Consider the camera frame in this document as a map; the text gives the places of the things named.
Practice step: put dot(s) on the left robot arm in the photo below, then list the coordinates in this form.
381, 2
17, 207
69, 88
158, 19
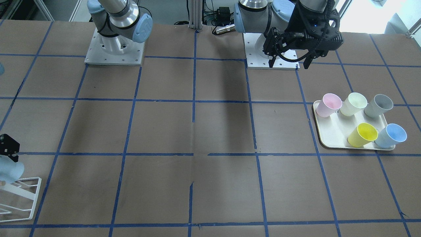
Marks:
251, 16

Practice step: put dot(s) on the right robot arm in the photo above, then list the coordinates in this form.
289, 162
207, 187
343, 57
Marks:
122, 29

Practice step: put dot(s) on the aluminium frame post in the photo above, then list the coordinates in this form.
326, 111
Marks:
195, 14

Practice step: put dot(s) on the grey plastic cup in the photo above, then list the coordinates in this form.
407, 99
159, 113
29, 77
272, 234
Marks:
378, 106

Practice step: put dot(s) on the cream plastic tray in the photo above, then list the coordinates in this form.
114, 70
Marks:
334, 130

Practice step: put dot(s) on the pale blue plastic cup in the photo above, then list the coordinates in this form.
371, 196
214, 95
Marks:
10, 171

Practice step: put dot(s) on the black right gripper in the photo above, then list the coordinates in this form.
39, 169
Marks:
7, 145

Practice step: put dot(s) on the pale green plastic cup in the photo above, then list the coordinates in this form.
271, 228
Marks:
354, 103

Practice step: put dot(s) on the white wire cup rack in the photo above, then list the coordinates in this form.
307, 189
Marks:
19, 199

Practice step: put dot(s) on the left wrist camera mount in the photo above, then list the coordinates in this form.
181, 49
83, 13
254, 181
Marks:
332, 39

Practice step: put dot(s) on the yellow plastic cup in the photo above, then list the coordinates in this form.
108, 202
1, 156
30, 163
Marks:
363, 134

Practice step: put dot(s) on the pink plastic cup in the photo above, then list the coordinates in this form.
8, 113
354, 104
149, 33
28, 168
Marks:
329, 104

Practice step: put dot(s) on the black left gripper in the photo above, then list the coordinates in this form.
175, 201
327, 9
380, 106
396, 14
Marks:
298, 20

